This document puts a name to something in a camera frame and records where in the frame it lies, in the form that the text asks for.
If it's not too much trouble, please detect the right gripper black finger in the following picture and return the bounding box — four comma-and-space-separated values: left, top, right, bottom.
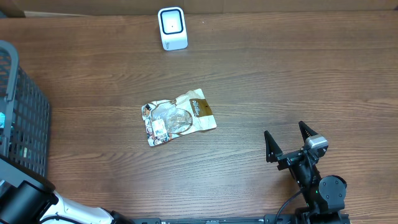
298, 121, 318, 142
264, 131, 283, 162

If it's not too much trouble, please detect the beige brown snack pouch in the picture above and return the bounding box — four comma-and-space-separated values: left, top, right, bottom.
141, 88, 217, 147

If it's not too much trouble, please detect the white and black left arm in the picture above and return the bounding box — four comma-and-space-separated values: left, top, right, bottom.
1, 156, 134, 224

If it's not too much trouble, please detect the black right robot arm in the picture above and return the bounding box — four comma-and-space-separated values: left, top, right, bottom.
264, 121, 350, 224

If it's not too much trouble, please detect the white barcode scanner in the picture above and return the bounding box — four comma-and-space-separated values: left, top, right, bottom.
157, 7, 188, 51

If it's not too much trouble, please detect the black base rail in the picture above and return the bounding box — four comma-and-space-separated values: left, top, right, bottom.
132, 213, 351, 224

